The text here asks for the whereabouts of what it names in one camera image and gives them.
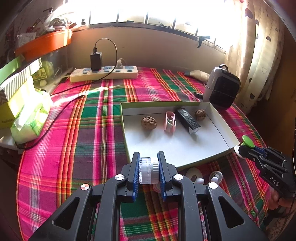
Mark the beige wrapped tool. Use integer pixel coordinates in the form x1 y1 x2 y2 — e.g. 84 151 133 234
184 70 210 84

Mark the white cylindrical cap device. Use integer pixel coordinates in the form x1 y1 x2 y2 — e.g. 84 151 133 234
138 157 159 185

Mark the orange shelf tray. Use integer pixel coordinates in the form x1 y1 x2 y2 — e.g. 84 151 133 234
15 29 73 62

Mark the green tissue pack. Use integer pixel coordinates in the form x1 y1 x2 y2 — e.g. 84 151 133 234
10 91 53 145

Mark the person's right hand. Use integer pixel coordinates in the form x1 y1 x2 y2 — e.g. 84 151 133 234
268 189 293 210

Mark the white black desk heater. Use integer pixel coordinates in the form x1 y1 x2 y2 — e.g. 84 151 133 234
203 64 241 109

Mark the black charger cable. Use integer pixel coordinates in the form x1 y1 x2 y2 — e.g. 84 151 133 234
17 38 118 150

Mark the small pink clip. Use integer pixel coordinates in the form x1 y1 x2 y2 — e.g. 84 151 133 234
164 111 176 133

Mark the brown walnut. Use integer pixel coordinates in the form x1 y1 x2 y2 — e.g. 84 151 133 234
194 109 207 121
141 116 157 130

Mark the white plug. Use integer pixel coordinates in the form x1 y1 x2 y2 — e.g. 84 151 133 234
115 58 126 69

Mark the beige power strip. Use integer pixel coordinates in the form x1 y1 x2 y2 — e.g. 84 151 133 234
70 66 138 82

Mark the black bike light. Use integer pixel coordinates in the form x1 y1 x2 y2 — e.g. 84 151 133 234
175 108 201 135

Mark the large pink silicone holder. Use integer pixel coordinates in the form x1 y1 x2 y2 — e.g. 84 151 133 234
152 183 161 193

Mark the heart pattern curtain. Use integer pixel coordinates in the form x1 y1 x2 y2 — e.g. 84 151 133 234
226 1 284 114

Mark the green white cardboard box tray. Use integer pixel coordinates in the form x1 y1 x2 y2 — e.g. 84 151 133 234
120 101 240 170

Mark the black charger adapter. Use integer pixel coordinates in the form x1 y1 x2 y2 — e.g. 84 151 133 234
90 47 102 72

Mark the yellow box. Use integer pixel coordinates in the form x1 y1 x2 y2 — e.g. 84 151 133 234
0 99 23 129

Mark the small white round suction hook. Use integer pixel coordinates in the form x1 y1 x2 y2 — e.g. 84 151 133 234
209 171 223 185

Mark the green white striped box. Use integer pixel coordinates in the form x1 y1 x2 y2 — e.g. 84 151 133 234
1 55 42 103

